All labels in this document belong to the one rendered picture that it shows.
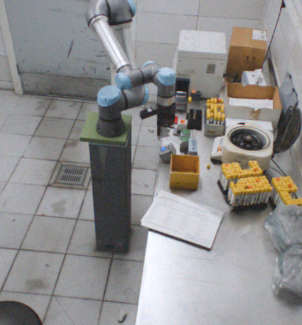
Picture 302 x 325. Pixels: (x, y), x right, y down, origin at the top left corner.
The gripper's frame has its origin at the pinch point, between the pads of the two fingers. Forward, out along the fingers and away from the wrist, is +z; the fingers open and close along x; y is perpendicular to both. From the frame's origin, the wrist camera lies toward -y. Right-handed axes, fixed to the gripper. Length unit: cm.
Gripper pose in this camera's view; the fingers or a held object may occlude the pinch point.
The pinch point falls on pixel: (158, 138)
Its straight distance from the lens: 200.8
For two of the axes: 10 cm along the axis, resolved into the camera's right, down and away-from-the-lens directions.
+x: 1.0, -6.5, 7.6
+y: 9.9, 1.0, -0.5
